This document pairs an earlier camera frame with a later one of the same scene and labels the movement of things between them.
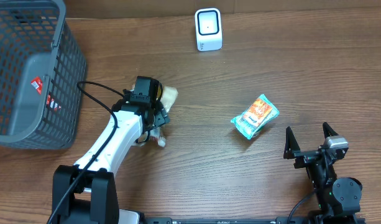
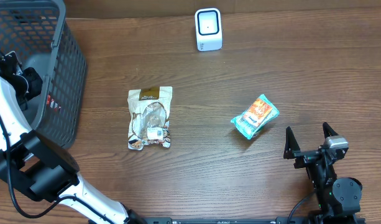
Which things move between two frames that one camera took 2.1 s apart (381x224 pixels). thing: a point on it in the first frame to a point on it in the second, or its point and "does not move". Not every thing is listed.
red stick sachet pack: x=37 y=83 does not move
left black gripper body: x=161 y=117 to x=7 y=59
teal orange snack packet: x=256 y=117 does not move
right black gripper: x=310 y=154 does not move
